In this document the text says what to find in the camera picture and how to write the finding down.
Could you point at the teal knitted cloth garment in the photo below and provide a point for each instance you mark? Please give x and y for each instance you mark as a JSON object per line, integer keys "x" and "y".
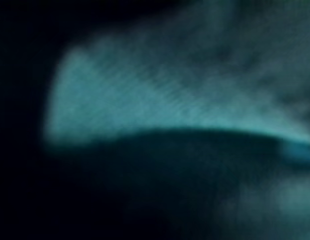
{"x": 125, "y": 105}

